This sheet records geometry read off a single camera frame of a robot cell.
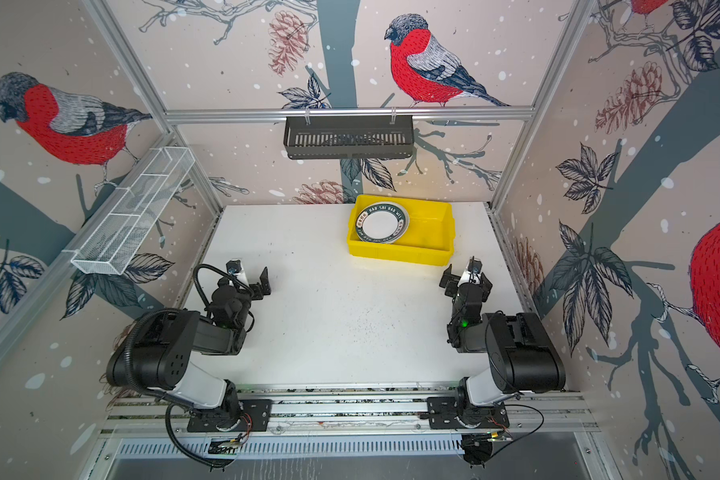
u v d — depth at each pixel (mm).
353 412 753
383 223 1076
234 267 778
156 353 451
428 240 1104
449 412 728
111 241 716
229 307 698
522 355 451
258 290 830
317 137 1070
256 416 732
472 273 754
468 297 733
